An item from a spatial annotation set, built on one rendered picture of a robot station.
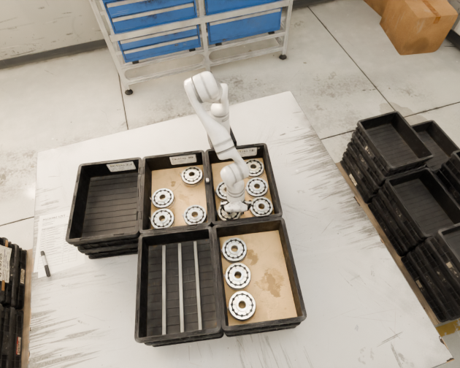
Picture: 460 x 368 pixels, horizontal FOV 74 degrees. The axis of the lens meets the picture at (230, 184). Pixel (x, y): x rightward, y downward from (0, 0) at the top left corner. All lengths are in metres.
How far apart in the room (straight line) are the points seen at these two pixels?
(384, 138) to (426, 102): 1.25
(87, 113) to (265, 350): 2.65
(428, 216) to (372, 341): 0.98
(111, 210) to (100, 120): 1.76
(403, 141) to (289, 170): 0.91
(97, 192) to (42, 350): 0.69
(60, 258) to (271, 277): 0.99
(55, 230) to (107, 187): 0.34
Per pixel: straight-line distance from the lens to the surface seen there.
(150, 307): 1.32
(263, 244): 1.34
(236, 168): 1.08
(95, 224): 1.53
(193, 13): 3.03
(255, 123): 1.90
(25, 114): 3.63
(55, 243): 1.73
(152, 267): 1.36
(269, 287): 1.29
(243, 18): 3.18
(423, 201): 2.24
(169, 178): 1.54
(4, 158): 3.34
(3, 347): 2.17
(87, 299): 1.56
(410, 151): 2.29
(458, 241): 2.07
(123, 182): 1.59
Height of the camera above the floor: 2.08
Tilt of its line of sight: 58 degrees down
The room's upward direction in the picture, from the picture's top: 4 degrees counter-clockwise
